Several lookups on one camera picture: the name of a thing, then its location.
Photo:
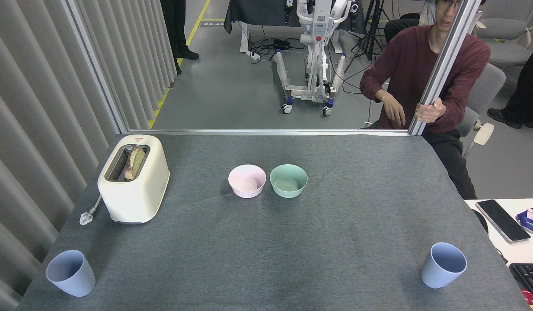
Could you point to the cream white toaster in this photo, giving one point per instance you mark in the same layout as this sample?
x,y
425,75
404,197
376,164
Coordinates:
x,y
136,194

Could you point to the grey office chair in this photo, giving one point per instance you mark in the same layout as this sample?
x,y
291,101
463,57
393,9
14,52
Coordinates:
x,y
506,26
482,95

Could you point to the pale blue plastic cup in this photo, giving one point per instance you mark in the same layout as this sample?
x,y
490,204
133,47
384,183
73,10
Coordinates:
x,y
439,270
71,276

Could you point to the silver aluminium post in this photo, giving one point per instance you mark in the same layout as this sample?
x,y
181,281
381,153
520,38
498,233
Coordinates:
x,y
97,69
443,65

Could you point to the person's left hand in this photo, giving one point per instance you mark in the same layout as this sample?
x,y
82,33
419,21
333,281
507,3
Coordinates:
x,y
429,112

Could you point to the pink bowl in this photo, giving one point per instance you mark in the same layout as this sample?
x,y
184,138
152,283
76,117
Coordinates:
x,y
247,185

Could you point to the black tripod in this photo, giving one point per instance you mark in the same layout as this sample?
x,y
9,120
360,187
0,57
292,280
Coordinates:
x,y
370,30

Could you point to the white toaster power plug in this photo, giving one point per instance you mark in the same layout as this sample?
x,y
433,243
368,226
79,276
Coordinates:
x,y
87,216

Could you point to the person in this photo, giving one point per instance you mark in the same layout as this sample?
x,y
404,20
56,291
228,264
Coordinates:
x,y
415,60
175,30
400,26
525,95

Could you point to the black keyboard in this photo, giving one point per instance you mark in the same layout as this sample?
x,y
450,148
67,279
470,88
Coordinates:
x,y
530,278

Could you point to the green bowl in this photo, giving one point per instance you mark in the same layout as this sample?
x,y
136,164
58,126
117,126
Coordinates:
x,y
288,185

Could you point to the white side table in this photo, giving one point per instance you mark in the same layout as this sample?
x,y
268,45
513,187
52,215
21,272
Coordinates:
x,y
525,252

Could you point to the white stand on wheels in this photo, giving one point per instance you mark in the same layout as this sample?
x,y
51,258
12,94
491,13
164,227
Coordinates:
x,y
319,56

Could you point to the red round object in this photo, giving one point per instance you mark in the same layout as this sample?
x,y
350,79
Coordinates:
x,y
529,299

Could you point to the grey corrugated partition panel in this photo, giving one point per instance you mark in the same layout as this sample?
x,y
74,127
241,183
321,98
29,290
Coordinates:
x,y
37,108

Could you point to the black smartphone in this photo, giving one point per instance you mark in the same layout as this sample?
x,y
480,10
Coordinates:
x,y
502,220

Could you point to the table with dark cloth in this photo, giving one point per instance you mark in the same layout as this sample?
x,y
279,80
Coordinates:
x,y
257,11

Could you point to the person's right hand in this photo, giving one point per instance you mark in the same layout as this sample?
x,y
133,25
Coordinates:
x,y
394,111

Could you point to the silver aluminium rail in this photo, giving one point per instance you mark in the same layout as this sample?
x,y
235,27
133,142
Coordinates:
x,y
266,131

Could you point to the black power adapter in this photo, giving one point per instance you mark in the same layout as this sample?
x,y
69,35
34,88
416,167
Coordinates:
x,y
282,44

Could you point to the grey felt table cover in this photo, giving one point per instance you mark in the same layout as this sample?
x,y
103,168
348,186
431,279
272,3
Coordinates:
x,y
292,242

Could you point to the toasted bread slice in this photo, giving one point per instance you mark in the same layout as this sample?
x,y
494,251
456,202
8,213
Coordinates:
x,y
135,163

